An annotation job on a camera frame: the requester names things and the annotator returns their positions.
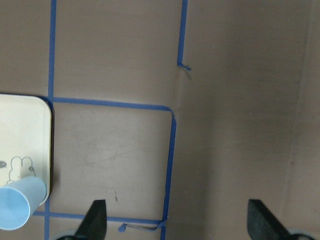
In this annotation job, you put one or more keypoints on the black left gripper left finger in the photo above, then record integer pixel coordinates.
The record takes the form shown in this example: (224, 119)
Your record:
(94, 224)

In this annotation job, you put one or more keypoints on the cream bunny tray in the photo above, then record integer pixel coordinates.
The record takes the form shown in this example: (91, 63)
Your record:
(25, 139)

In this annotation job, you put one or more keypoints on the light blue cup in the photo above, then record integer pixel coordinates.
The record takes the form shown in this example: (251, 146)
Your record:
(19, 200)

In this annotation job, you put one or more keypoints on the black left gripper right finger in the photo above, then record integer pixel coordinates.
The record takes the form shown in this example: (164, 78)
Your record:
(263, 225)

